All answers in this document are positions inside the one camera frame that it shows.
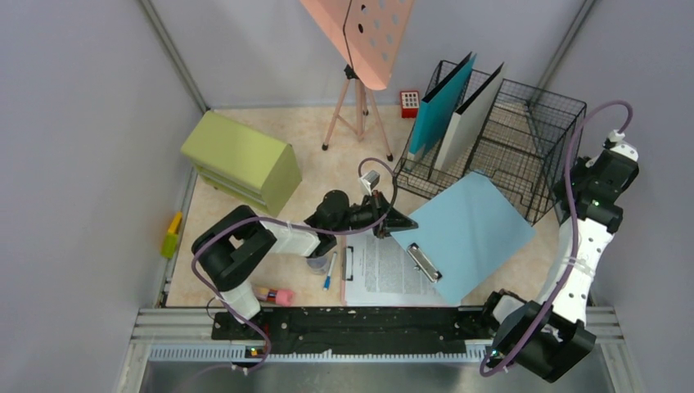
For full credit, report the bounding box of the teal file folder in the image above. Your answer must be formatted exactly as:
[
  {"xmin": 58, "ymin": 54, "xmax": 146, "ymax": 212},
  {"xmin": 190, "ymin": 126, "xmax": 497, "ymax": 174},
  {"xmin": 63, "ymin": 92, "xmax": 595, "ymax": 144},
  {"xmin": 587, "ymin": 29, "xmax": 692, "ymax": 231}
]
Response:
[{"xmin": 407, "ymin": 52, "xmax": 476, "ymax": 160}]

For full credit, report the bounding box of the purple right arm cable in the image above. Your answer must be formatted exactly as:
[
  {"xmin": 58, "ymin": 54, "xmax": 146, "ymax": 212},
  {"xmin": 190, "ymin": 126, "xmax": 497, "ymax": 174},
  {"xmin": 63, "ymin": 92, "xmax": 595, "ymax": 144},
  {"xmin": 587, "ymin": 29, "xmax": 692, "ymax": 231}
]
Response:
[{"xmin": 479, "ymin": 100, "xmax": 635, "ymax": 378}]

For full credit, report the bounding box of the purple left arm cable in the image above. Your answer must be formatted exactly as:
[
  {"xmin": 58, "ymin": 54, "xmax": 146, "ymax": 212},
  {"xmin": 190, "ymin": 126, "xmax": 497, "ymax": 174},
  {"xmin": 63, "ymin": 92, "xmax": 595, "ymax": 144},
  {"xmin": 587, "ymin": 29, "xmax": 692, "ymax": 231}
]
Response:
[{"xmin": 189, "ymin": 157, "xmax": 399, "ymax": 375}]

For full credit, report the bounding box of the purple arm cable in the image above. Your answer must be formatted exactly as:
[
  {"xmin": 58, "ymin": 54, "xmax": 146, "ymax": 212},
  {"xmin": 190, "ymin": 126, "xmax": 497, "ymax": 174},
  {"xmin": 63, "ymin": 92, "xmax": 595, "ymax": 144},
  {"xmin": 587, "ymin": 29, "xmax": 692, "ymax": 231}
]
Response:
[
  {"xmin": 479, "ymin": 100, "xmax": 635, "ymax": 378},
  {"xmin": 189, "ymin": 157, "xmax": 399, "ymax": 375}
]

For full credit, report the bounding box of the pink capped tube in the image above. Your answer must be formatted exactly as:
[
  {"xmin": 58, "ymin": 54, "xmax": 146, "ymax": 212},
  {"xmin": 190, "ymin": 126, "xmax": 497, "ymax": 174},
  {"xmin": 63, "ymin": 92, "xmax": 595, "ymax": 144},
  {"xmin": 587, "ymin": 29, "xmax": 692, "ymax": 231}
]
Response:
[{"xmin": 253, "ymin": 286, "xmax": 295, "ymax": 307}]

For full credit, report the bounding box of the black wire mesh file rack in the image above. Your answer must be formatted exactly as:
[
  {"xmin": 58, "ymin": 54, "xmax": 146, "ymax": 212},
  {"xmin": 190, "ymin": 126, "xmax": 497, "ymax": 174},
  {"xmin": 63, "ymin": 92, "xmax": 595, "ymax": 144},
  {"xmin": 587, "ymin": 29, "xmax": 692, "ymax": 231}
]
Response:
[{"xmin": 396, "ymin": 79, "xmax": 587, "ymax": 224}]

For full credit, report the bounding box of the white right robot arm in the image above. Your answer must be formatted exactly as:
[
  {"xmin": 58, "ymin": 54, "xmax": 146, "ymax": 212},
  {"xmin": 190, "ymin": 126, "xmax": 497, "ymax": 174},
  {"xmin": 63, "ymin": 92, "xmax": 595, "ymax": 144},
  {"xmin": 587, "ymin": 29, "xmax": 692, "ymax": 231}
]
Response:
[{"xmin": 480, "ymin": 142, "xmax": 639, "ymax": 382}]

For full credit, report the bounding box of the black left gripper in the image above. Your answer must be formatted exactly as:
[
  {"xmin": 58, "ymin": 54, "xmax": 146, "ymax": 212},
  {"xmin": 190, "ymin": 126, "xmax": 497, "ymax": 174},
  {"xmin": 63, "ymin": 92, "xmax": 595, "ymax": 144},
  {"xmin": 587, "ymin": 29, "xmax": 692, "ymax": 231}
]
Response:
[{"xmin": 331, "ymin": 188, "xmax": 417, "ymax": 238}]

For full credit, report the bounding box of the yellow green toy block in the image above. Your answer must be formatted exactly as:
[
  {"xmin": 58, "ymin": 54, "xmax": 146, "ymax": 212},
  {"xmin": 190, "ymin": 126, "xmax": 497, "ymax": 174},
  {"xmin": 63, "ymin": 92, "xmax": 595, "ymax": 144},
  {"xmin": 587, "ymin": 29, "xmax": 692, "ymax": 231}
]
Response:
[{"xmin": 160, "ymin": 211, "xmax": 183, "ymax": 259}]

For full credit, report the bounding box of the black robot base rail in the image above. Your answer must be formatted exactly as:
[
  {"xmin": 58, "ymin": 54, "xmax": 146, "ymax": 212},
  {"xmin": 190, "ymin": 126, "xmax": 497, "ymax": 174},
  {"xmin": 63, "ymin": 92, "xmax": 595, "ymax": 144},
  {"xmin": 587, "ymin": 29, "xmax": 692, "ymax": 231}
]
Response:
[{"xmin": 211, "ymin": 306, "xmax": 500, "ymax": 355}]

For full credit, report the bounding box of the light blue clipboard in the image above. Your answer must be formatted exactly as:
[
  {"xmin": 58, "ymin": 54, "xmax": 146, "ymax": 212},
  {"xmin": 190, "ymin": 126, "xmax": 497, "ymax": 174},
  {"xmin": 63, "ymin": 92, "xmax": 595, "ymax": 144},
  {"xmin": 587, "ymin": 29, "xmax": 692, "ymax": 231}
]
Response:
[{"xmin": 392, "ymin": 172, "xmax": 535, "ymax": 305}]

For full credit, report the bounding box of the pink perforated board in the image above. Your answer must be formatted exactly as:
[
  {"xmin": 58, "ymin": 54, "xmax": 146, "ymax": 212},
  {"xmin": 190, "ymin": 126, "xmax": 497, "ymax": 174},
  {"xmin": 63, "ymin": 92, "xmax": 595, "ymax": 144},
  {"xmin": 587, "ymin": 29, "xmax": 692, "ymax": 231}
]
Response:
[{"xmin": 300, "ymin": 0, "xmax": 414, "ymax": 91}]

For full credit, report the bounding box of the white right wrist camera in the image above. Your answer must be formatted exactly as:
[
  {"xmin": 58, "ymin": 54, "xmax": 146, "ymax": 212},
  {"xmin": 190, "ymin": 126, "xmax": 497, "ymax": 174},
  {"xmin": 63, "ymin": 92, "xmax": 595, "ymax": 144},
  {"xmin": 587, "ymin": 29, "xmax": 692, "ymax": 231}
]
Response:
[{"xmin": 598, "ymin": 129, "xmax": 639, "ymax": 164}]

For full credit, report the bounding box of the clear jar of paperclips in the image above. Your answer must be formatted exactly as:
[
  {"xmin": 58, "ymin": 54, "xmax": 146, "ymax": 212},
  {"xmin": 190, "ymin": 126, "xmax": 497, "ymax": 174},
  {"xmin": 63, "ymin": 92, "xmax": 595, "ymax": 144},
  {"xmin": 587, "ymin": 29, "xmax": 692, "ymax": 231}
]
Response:
[{"xmin": 306, "ymin": 255, "xmax": 330, "ymax": 275}]

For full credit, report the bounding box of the red white small box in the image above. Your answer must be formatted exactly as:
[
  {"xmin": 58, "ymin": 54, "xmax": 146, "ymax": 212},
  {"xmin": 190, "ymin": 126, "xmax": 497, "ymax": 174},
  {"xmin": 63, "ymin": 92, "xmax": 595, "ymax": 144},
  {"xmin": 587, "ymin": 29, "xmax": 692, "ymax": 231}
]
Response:
[{"xmin": 400, "ymin": 90, "xmax": 420, "ymax": 119}]

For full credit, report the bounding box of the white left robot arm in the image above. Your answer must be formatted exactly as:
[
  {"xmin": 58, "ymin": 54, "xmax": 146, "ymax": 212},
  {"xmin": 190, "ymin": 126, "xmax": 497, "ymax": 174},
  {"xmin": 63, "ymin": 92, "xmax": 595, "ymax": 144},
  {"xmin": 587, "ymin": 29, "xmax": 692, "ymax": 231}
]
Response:
[{"xmin": 192, "ymin": 190, "xmax": 418, "ymax": 339}]

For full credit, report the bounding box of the green metal drawer box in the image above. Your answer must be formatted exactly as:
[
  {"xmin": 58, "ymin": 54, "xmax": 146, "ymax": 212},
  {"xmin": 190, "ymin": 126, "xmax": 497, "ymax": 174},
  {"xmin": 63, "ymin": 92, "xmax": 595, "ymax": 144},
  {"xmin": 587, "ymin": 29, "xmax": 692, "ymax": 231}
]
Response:
[{"xmin": 180, "ymin": 111, "xmax": 302, "ymax": 217}]

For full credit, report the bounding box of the pink clipboard with papers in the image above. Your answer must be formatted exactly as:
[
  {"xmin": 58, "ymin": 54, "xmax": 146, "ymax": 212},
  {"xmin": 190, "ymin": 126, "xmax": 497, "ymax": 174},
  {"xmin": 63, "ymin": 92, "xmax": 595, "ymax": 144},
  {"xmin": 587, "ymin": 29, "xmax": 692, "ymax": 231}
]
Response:
[{"xmin": 341, "ymin": 232, "xmax": 450, "ymax": 307}]

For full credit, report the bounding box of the blue white marker pen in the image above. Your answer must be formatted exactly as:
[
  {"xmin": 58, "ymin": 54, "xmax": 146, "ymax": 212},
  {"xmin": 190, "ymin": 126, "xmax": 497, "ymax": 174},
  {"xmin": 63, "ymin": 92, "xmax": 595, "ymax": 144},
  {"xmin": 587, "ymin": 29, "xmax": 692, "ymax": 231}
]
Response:
[{"xmin": 322, "ymin": 251, "xmax": 337, "ymax": 291}]

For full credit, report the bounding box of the grey white file folder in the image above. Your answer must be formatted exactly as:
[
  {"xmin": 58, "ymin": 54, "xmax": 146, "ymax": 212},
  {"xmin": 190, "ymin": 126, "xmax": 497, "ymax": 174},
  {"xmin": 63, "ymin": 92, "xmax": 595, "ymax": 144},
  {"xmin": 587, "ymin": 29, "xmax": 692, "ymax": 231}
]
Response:
[{"xmin": 434, "ymin": 63, "xmax": 506, "ymax": 171}]

